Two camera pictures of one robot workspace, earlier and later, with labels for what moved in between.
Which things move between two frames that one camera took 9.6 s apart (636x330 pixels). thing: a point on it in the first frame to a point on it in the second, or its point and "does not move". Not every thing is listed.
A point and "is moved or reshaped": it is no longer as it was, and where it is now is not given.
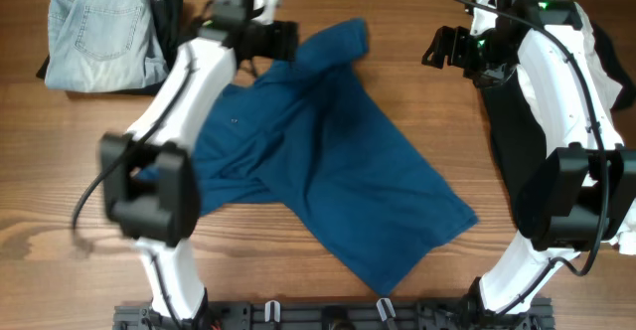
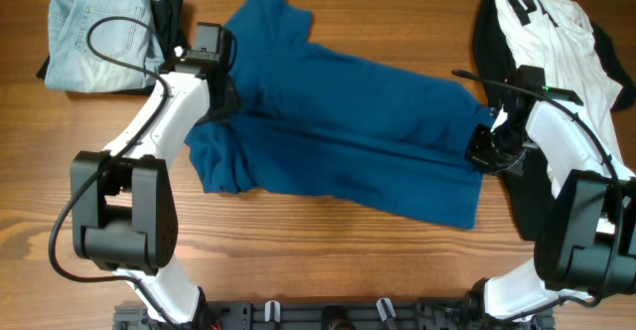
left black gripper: (285, 39) to (232, 100)
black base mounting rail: (336, 316) does not move
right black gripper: (458, 38) to (476, 153)
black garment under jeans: (168, 24) does not move
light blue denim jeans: (99, 34) does not move
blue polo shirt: (306, 140) is moved or reshaped
